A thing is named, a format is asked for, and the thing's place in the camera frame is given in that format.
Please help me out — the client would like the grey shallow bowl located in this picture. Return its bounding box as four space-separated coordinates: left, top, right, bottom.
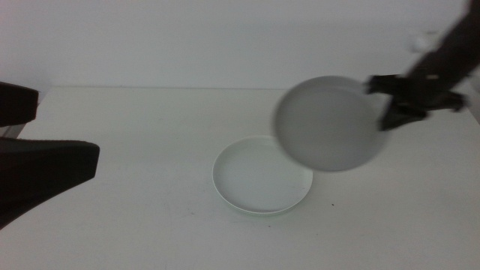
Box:
272 74 390 173

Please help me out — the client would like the white shallow bowl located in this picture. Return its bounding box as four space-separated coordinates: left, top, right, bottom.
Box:
211 134 314 215

